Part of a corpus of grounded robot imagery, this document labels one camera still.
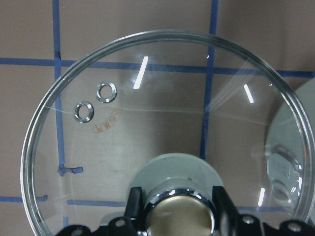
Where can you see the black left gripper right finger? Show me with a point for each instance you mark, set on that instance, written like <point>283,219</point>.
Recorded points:
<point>229,221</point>

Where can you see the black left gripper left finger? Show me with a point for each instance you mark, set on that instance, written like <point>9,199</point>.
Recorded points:
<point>132,221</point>

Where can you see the glass pot lid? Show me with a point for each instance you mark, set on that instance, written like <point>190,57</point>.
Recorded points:
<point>175,113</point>

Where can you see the pale green electric pot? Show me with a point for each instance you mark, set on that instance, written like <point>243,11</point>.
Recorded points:
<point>285,159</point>

